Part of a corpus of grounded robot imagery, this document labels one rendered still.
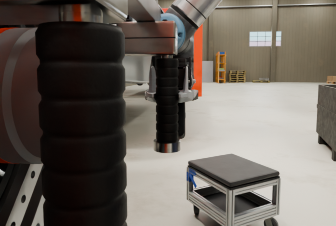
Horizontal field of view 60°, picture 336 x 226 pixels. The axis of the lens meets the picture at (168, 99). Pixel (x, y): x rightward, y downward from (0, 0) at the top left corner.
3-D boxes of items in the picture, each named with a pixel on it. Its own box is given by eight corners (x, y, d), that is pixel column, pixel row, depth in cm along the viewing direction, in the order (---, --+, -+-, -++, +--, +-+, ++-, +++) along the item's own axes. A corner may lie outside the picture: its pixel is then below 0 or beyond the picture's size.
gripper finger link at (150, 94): (135, 65, 46) (153, 66, 55) (135, 102, 46) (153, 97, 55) (154, 65, 45) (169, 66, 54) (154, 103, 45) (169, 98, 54)
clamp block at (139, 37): (124, 56, 49) (123, 24, 49) (177, 56, 48) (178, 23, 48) (115, 54, 44) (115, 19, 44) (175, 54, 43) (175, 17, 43)
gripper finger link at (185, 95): (178, 65, 45) (174, 66, 54) (177, 103, 45) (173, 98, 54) (198, 65, 45) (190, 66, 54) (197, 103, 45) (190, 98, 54)
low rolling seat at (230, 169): (280, 232, 158) (283, 171, 155) (228, 251, 141) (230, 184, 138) (229, 201, 196) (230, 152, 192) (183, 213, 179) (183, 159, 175)
